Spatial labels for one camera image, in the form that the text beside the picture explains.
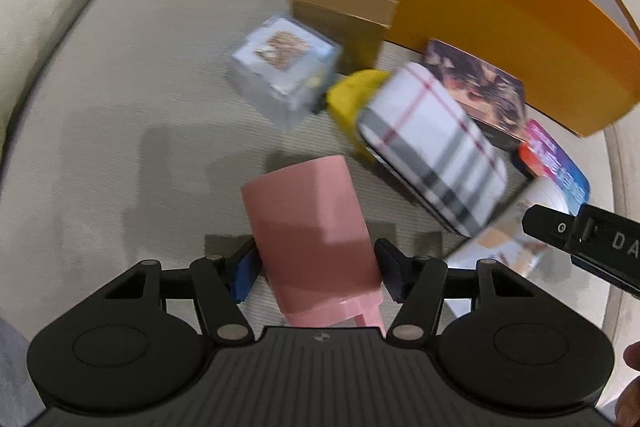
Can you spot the grey cloth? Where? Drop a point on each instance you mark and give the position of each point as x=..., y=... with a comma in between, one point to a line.
x=15, y=372

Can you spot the red and blue packet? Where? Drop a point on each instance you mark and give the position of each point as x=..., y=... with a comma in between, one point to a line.
x=555, y=162

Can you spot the plaid glasses case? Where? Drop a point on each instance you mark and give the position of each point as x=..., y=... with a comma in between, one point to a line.
x=430, y=142

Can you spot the yellow toy duck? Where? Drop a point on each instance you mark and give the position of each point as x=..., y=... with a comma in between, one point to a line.
x=350, y=99

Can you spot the clear printed cube box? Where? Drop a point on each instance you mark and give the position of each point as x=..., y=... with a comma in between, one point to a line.
x=280, y=72

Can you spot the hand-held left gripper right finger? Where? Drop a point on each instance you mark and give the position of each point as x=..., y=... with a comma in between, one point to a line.
x=391, y=276

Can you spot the dark printed card box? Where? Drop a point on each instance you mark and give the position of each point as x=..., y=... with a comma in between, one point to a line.
x=480, y=82

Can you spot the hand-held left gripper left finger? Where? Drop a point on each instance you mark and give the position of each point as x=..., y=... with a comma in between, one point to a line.
x=244, y=276

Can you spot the pink cup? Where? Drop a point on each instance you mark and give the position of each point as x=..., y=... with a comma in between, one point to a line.
x=310, y=227

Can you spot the white printed container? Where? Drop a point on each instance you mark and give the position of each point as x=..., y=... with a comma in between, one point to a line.
x=500, y=247

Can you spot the person's right hand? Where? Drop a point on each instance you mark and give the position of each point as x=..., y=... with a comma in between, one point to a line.
x=631, y=387

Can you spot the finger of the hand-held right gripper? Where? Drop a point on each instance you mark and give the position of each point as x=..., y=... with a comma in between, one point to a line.
x=550, y=227

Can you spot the gold cardboard box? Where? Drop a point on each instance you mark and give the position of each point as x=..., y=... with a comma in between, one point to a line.
x=350, y=17

